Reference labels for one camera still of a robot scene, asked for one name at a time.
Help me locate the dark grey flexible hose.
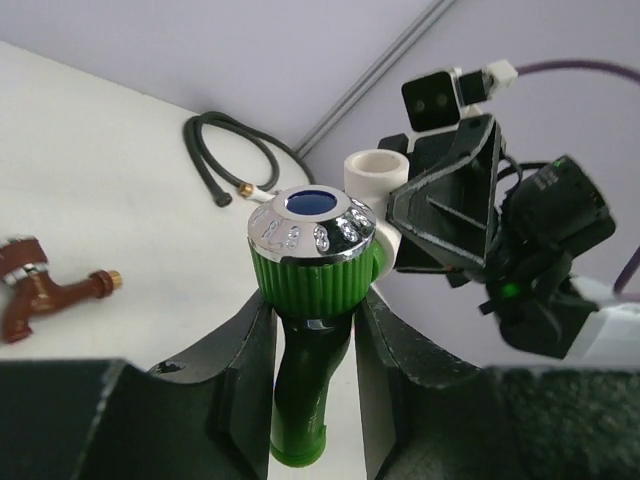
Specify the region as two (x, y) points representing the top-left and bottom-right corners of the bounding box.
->
(182, 110), (316, 209)

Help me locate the white elbow pipe fitting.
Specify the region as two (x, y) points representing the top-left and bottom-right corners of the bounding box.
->
(344, 149), (409, 278)

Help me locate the white faucet with blue cap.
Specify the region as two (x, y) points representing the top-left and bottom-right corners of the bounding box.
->
(237, 183), (277, 204)

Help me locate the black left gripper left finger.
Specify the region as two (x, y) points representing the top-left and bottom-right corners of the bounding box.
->
(1, 294), (276, 479)

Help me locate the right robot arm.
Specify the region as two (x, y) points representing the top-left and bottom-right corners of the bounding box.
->
(379, 114), (639, 364)

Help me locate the green plastic faucet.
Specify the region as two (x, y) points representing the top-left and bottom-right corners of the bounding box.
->
(247, 185), (386, 468)

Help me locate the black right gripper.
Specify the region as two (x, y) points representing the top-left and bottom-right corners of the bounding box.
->
(378, 114), (524, 290)

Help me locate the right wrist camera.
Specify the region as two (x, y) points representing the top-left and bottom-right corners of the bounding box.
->
(401, 60), (519, 152)

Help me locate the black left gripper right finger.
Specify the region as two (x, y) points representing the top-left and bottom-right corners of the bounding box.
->
(354, 294), (639, 479)

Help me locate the brown plastic faucet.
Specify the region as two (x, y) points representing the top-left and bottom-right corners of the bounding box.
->
(1, 236), (123, 343)

